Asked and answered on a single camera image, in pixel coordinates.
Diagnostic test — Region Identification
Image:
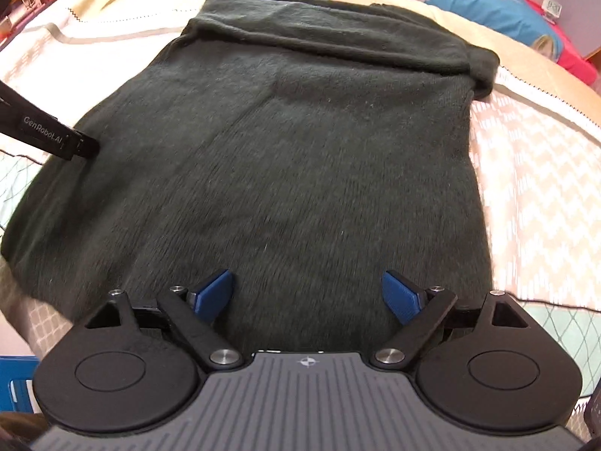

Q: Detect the dark green knit sweater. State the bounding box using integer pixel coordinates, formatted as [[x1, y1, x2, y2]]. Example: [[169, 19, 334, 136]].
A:
[[1, 0, 499, 353]]

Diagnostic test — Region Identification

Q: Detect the blue plastic storage bin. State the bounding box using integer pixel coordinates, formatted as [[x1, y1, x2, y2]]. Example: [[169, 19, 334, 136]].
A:
[[0, 355, 39, 413]]

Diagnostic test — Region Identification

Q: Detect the small white digital clock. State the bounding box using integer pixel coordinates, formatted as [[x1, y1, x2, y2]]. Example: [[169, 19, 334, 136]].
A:
[[541, 0, 562, 23]]

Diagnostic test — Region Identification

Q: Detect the grey board with wooden edge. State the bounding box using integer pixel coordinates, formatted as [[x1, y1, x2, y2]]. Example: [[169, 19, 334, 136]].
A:
[[556, 0, 600, 58]]

